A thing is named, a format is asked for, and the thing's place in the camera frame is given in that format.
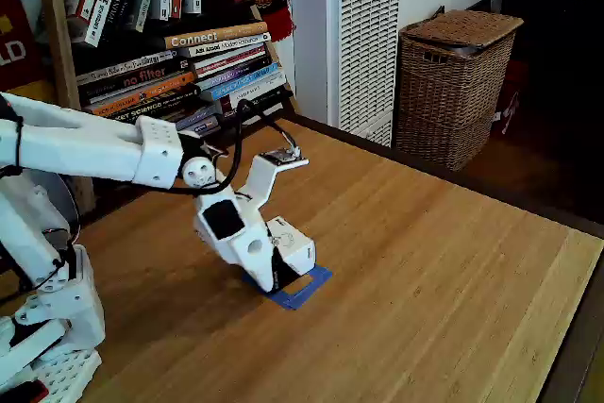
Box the black white servo box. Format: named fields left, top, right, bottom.
left=266, top=216, right=316, bottom=289

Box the blue tape square target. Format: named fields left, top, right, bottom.
left=241, top=264, right=334, bottom=312

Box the grey blue book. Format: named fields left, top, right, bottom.
left=174, top=105, right=222, bottom=139

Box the black Rocket Science book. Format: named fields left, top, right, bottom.
left=101, top=84, right=203, bottom=125

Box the blue paperback book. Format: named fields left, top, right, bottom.
left=207, top=62, right=284, bottom=101

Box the purple paperback book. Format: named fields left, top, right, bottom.
left=195, top=56, right=279, bottom=91

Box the orange paperback book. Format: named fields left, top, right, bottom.
left=87, top=71, right=197, bottom=116

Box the white red striped book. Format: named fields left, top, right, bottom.
left=191, top=42, right=268, bottom=76

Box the black no filter book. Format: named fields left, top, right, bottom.
left=77, top=57, right=190, bottom=101

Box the white Modern Romance book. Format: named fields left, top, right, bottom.
left=177, top=32, right=273, bottom=59

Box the orange Connect book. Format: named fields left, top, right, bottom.
left=163, top=21, right=269, bottom=50

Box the white book script title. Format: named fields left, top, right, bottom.
left=75, top=49, right=176, bottom=87

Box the white louvered heater panel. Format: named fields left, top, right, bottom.
left=325, top=0, right=403, bottom=148

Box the wooden ladder bookshelf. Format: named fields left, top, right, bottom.
left=35, top=0, right=303, bottom=215

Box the brown wicker laundry basket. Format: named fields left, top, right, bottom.
left=394, top=8, right=525, bottom=173

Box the red black clamp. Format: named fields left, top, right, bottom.
left=0, top=378, right=51, bottom=403

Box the red yellow banner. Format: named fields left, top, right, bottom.
left=0, top=0, right=56, bottom=107

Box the wrist camera on white bracket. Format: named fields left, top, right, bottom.
left=235, top=147, right=311, bottom=225

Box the black camera cable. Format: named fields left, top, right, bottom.
left=155, top=98, right=301, bottom=197

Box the white perforated base plate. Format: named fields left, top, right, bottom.
left=27, top=348, right=103, bottom=403

